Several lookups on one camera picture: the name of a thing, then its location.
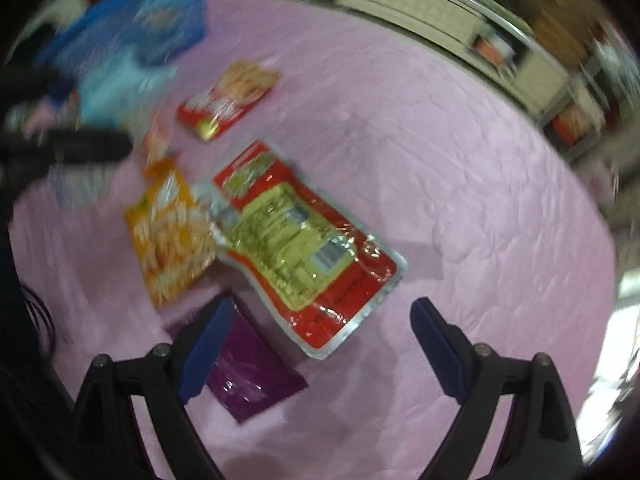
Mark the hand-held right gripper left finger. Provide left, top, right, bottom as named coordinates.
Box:
left=67, top=297, right=235, bottom=480

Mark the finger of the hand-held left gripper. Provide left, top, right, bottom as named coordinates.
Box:
left=0, top=127, right=135, bottom=167
left=0, top=67, right=76, bottom=103

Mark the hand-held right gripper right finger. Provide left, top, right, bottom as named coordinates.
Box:
left=410, top=297, right=584, bottom=480

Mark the purple snack packet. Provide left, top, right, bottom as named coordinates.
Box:
left=167, top=292, right=308, bottom=425

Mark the light blue snack packet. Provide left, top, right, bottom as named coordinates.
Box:
left=75, top=52, right=176, bottom=128

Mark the blue plastic basket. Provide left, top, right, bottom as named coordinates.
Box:
left=35, top=0, right=211, bottom=68

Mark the yellow orange snack packet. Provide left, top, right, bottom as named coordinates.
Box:
left=124, top=152, right=218, bottom=310

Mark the red snack pouch yellow label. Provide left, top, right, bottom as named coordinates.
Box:
left=192, top=141, right=408, bottom=361

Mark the small red snack packet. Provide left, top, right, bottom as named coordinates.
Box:
left=176, top=59, right=281, bottom=142

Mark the white tv cabinet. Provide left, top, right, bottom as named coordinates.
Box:
left=295, top=0, right=571, bottom=116

